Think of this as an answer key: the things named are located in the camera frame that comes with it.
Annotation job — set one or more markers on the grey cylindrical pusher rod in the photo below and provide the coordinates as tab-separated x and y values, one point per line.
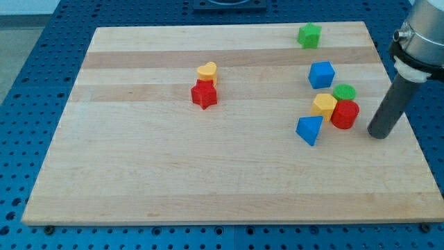
394	104

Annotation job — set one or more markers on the red cylinder block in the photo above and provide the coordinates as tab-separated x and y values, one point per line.
345	114

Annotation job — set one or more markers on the yellow hexagon block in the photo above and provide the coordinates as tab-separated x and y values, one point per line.
323	105

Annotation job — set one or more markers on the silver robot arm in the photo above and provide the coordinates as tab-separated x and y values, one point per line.
417	53

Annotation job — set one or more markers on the green cylinder block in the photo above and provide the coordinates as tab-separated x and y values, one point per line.
344	92

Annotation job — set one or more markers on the blue cube block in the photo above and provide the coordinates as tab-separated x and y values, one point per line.
321	74

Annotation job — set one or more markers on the blue triangle block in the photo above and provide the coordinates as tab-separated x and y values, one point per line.
308	128

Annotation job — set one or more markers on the green star block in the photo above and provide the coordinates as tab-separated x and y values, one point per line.
309	36

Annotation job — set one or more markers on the wooden board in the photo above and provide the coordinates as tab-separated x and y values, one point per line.
132	149

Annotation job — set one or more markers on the yellow heart block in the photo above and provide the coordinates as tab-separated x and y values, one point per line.
208	72

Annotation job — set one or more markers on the red star block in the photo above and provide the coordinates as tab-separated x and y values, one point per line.
204	93

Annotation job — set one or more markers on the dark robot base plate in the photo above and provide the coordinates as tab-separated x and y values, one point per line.
229	5

